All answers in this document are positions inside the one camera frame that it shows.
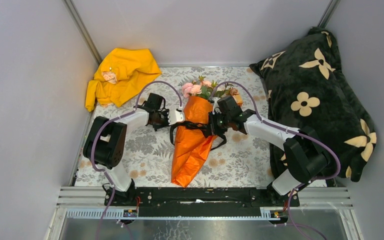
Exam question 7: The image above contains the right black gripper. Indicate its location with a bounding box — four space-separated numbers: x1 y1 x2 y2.
205 110 231 137

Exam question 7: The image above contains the black strap bundle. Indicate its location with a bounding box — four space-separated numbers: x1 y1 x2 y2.
168 120 228 152

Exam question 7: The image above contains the pink fake flower bunch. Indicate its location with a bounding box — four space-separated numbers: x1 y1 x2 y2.
194 75 239 100

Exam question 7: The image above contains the pink fake flower stem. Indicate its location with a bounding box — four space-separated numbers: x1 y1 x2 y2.
181 82 202 98

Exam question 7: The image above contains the orange wrapping paper sheet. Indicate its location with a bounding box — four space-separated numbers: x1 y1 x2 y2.
170 96 227 188

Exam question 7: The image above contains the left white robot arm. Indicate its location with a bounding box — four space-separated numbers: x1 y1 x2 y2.
82 93 169 206

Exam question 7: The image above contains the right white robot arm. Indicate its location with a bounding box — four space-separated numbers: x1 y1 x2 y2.
207 96 330 206

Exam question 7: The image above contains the floral patterned tablecloth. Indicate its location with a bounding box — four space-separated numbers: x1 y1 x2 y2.
74 66 327 189

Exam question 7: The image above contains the yellow cloth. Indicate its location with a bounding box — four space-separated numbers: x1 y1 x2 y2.
84 48 162 112

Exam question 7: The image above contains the black floral plush blanket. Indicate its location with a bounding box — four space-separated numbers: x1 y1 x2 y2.
250 27 377 182

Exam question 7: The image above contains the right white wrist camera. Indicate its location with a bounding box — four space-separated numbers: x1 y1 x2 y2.
210 97 221 115

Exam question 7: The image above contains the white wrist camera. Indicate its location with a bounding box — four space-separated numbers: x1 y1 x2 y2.
167 107 185 126
210 97 221 115

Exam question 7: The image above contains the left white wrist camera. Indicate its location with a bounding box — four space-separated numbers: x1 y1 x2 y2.
167 107 185 126

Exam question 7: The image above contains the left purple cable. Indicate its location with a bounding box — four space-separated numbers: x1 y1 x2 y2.
89 80 184 240

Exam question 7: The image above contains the purple cable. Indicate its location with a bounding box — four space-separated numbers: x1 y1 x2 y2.
89 80 184 240
210 81 342 240

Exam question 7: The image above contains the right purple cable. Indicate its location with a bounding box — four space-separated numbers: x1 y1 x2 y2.
210 81 342 240

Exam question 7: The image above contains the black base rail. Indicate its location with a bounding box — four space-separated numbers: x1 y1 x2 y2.
104 186 300 218

